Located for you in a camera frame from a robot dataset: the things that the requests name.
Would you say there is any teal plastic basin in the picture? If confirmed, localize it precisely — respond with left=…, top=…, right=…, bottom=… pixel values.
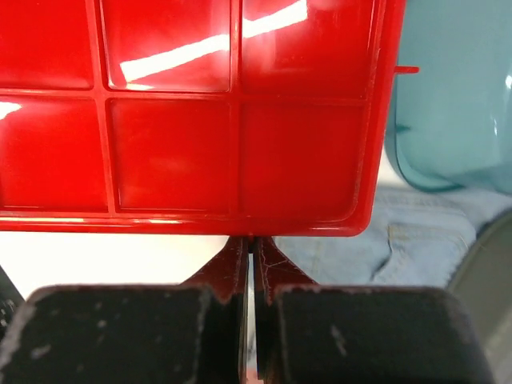
left=387, top=1, right=511, bottom=194

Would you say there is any red plastic tray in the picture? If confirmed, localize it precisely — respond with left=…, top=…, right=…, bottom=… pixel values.
left=1, top=1, right=417, bottom=237

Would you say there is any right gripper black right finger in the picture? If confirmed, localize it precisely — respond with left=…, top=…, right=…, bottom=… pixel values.
left=253, top=238, right=494, bottom=383

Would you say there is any light blue denim jacket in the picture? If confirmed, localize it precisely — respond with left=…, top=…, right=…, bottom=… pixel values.
left=275, top=186, right=511, bottom=287

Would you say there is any grey plastic basin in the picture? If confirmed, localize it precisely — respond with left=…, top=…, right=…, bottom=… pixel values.
left=448, top=210, right=511, bottom=383

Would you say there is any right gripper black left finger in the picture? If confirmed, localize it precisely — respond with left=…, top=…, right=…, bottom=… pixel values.
left=1, top=237, right=248, bottom=383

